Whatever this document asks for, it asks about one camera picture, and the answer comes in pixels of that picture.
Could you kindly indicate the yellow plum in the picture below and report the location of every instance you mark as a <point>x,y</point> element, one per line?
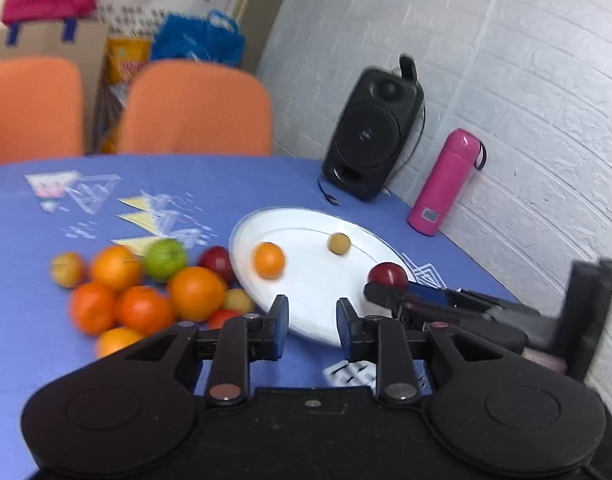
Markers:
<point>238,301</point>
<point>67,269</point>

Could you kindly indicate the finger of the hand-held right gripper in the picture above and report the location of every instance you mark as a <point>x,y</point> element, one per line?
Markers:
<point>385,294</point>
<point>460,325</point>

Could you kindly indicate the tan longan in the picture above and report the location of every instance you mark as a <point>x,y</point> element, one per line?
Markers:
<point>339,243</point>

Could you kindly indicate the red plum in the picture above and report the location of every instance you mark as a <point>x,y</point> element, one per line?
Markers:
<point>217,262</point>
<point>385,274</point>

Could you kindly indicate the pink thermos bottle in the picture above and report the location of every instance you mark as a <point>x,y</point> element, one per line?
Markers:
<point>443,185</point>

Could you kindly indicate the large orange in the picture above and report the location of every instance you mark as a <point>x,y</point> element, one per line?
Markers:
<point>197,292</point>

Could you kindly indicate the green apple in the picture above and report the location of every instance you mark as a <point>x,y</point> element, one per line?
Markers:
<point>165,259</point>

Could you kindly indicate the red cherry tomato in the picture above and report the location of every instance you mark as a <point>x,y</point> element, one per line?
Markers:
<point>223,317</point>

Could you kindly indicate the orange chair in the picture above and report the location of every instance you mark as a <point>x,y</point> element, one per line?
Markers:
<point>31,110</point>
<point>196,110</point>

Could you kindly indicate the white plate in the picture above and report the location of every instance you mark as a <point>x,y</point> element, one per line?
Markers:
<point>306,280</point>

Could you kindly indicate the black speaker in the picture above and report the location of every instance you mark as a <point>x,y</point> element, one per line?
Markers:
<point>368,135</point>

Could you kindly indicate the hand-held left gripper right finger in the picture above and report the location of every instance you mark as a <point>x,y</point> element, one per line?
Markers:
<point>344,327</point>

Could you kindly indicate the blue printed tablecloth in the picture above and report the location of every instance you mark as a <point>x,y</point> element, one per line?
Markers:
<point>186,185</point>

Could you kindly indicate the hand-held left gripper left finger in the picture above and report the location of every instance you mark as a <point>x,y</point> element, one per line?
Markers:
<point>281,326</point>

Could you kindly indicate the blue plastic bag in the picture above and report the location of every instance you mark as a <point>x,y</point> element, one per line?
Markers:
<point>196,40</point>

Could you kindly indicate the dark orange tangerine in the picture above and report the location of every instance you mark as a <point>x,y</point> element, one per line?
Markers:
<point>92,308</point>
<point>145,310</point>

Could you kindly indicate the yellow snack packet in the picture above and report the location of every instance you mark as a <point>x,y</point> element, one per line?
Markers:
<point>128,57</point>

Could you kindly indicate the small orange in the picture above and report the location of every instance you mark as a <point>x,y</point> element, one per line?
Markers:
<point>268,260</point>

